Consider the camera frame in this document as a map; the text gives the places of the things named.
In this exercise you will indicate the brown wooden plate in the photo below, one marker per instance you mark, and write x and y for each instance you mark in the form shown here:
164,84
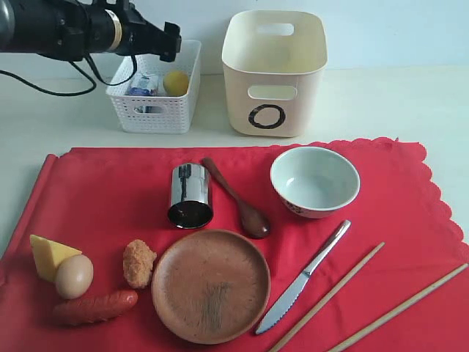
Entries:
211,286

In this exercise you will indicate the white ceramic bowl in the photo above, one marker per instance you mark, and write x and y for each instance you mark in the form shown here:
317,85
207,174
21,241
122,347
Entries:
313,182

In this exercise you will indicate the wooden chopstick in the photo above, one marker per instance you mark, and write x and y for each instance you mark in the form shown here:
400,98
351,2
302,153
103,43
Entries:
365,331
325,299

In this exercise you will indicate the blue white milk carton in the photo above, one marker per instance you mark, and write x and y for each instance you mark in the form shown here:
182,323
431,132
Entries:
144,84

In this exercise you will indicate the white perforated plastic basket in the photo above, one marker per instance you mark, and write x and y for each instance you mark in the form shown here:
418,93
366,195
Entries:
161,113

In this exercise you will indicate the steel table knife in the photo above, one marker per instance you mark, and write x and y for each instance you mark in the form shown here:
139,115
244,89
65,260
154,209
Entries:
286,300

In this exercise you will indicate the red scalloped table cloth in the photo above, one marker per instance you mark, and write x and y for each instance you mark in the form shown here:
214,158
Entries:
100,199

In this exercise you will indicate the brown wooden spoon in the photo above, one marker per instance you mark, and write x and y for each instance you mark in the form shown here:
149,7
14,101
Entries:
253,221

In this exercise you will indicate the right wooden chopstick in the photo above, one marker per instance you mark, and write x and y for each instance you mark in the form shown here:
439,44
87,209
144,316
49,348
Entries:
365,331

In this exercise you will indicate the left wooden chopstick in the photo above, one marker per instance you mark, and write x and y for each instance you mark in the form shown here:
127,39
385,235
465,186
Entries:
325,299

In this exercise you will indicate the red sausage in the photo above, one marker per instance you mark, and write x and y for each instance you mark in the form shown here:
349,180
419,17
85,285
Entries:
95,309

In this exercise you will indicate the yellow cheese wedge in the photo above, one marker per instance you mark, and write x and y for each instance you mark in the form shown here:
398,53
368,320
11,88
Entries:
48,256

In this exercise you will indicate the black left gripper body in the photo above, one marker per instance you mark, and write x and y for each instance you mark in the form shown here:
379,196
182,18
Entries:
139,36

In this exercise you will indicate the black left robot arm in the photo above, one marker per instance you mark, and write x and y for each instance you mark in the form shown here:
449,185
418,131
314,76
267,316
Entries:
70,30

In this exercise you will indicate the cream plastic bin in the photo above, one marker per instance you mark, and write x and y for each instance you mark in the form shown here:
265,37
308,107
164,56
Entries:
273,62

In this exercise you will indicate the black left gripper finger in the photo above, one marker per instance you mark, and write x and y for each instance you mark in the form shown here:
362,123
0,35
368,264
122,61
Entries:
171,30
170,48

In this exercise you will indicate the shiny steel cup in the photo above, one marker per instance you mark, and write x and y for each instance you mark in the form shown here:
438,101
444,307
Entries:
191,197

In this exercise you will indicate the yellow lemon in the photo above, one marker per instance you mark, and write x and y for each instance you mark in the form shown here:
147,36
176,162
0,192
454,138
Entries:
176,83

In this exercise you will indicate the brown egg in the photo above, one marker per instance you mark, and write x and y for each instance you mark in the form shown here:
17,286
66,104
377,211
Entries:
74,276

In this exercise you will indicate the fried chicken nugget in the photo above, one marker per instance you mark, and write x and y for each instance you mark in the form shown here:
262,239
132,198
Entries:
138,261

